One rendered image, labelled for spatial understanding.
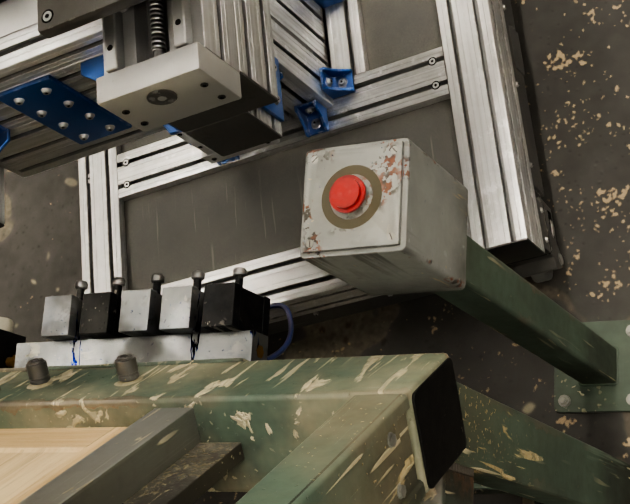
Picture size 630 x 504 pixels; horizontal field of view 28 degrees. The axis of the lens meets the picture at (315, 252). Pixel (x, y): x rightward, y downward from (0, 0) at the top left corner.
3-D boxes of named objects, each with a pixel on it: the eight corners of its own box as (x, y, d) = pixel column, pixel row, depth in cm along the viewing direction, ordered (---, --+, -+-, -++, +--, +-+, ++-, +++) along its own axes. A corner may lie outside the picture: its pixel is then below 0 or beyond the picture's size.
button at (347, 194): (372, 178, 127) (363, 171, 126) (371, 215, 126) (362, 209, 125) (337, 182, 129) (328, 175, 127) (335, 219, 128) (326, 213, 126)
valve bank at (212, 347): (341, 290, 167) (250, 241, 146) (336, 396, 163) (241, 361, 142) (46, 311, 190) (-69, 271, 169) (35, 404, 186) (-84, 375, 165)
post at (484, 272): (617, 348, 205) (446, 217, 142) (618, 384, 204) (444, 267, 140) (582, 349, 208) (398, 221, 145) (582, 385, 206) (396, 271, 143)
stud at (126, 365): (144, 376, 144) (138, 352, 144) (132, 384, 142) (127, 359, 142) (127, 377, 145) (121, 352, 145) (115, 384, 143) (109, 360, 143)
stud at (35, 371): (55, 379, 150) (49, 356, 150) (42, 387, 148) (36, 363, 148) (39, 380, 151) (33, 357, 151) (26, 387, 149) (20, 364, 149)
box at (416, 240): (471, 189, 141) (407, 134, 126) (469, 292, 138) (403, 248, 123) (375, 199, 147) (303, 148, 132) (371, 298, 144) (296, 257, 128)
